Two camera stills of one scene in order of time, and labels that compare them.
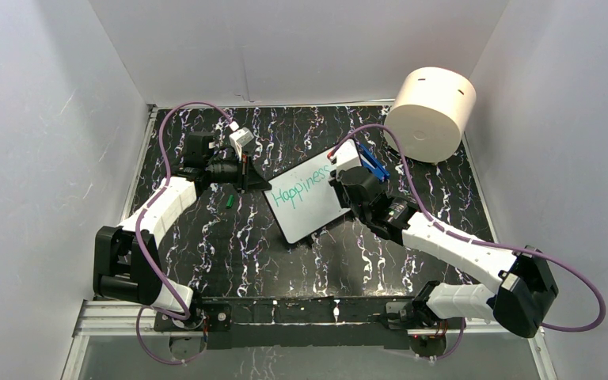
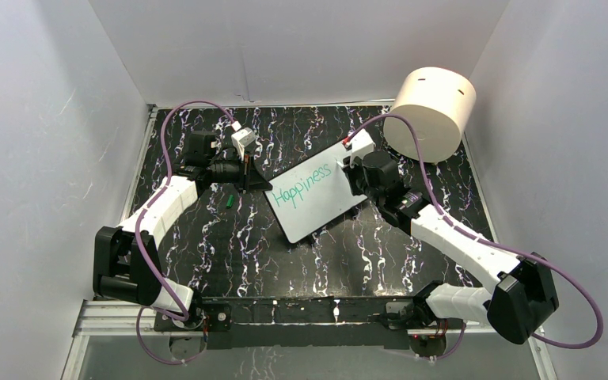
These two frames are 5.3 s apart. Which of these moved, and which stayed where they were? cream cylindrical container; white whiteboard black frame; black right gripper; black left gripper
Moved: black right gripper
Stayed: white whiteboard black frame; cream cylindrical container; black left gripper
